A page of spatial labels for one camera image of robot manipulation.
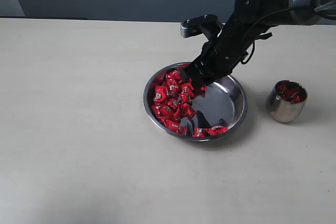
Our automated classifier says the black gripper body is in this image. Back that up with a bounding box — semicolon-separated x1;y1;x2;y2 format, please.
178;39;249;83

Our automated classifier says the red candy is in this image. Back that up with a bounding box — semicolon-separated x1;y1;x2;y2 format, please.
205;125;228;136
153;86;167;105
193;127;207;137
169;70;183;82
276;82;302;103

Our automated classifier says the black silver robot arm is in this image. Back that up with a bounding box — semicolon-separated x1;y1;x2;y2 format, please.
181;0;335;89

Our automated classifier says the round steel plate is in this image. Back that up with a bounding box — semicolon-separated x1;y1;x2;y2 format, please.
143;62;248;142

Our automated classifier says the steel cup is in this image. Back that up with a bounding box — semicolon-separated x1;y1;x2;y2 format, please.
265;80;308;123

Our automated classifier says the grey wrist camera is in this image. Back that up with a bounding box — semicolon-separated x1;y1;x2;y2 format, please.
180;14;224;40

